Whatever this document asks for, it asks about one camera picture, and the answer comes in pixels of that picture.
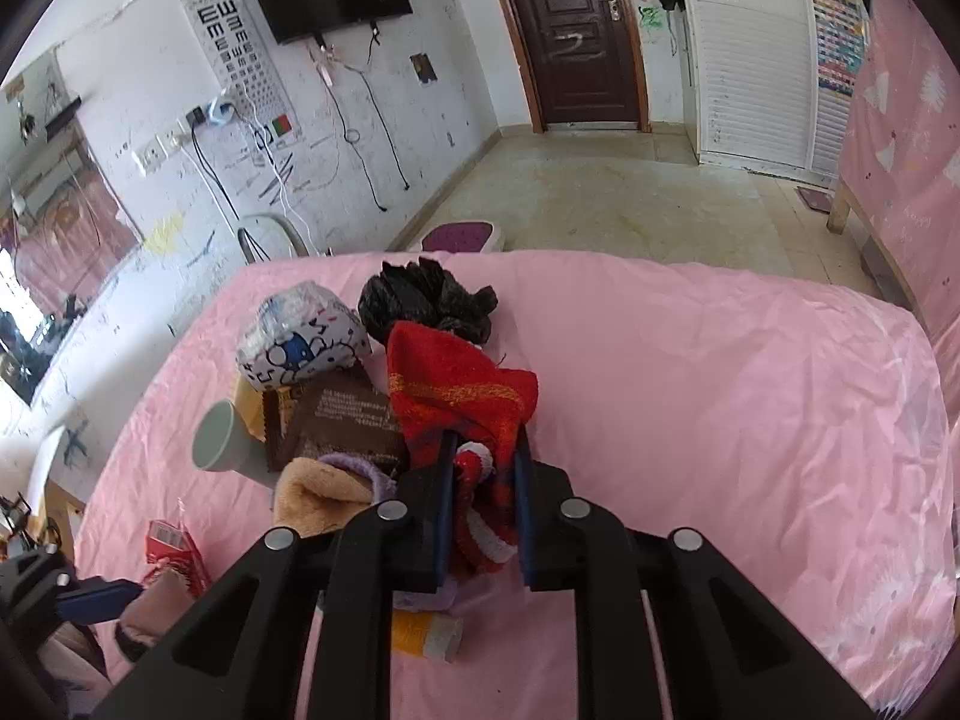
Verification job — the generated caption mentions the colourful grid poster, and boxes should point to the colourful grid poster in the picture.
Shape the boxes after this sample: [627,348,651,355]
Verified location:
[810,0,871,98]

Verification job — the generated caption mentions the pink bed sheet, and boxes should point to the pink bed sheet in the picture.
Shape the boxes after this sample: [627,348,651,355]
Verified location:
[75,251,960,720]

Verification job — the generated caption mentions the white louvered wardrobe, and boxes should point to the white louvered wardrobe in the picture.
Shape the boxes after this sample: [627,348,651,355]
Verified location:
[671,0,863,188]

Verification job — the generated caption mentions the black plastic bag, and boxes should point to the black plastic bag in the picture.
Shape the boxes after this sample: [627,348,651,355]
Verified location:
[358,257,500,350]

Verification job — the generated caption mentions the crumpled white cartoon wrapper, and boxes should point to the crumpled white cartoon wrapper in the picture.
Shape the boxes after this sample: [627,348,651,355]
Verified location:
[236,281,372,393]

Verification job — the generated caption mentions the white chair back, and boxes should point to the white chair back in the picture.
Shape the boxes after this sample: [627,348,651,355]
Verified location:
[236,211,308,265]

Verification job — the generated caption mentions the white cable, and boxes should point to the white cable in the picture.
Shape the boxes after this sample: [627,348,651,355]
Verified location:
[247,90,308,256]

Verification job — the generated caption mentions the looped black cable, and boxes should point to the looped black cable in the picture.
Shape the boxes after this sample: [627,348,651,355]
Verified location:
[322,52,387,212]

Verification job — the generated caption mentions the grey paper cup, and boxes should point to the grey paper cup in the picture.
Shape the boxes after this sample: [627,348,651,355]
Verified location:
[191,400,282,488]

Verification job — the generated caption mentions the white wall socket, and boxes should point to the white wall socket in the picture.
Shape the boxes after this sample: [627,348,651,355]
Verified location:
[131,131,181,173]

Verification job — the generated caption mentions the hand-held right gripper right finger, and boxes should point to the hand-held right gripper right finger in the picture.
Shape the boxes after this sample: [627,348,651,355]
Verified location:
[512,427,875,720]

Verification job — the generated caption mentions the beige plush sock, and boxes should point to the beige plush sock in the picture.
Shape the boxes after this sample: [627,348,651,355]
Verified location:
[271,457,376,537]

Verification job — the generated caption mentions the wooden bed leg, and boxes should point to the wooden bed leg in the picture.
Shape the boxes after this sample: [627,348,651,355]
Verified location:
[825,180,856,235]

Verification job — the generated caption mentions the light purple sock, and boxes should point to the light purple sock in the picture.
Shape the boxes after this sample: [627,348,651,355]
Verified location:
[319,452,458,612]

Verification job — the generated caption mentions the wall mirror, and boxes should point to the wall mirror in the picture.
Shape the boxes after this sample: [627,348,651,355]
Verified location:
[0,45,143,406]

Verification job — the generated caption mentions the brown snack packet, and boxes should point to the brown snack packet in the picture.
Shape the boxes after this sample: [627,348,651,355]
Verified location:
[261,371,410,477]

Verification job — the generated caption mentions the eye chart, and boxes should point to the eye chart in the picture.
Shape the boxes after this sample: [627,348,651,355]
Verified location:
[180,0,301,143]

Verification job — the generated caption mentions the yellow tube bottle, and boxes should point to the yellow tube bottle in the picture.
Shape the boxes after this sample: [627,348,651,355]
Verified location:
[391,610,464,662]

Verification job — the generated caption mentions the purple white floor scale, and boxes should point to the purple white floor scale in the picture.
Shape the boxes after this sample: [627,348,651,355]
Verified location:
[420,221,505,254]

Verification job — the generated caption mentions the pink printed curtain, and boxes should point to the pink printed curtain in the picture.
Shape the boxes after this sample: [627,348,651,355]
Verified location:
[832,0,960,421]

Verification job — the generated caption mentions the dark brown door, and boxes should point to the dark brown door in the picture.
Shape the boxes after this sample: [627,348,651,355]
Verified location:
[480,0,647,132]

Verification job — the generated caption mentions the red snack wrapper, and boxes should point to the red snack wrapper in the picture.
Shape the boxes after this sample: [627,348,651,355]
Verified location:
[144,519,212,597]

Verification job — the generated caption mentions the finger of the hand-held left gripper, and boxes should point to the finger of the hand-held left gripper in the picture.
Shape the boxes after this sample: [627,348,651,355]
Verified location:
[52,576,143,625]

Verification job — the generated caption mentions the pink plush sock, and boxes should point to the pink plush sock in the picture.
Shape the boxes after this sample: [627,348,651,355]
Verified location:
[120,566,200,661]

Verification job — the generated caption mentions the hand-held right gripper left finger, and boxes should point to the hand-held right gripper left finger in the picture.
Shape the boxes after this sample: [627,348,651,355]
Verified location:
[90,431,460,720]

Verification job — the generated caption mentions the long black cable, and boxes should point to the long black cable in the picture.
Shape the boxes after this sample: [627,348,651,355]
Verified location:
[367,15,410,192]

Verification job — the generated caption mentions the red striped sock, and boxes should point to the red striped sock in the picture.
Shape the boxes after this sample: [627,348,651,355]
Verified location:
[386,321,539,582]

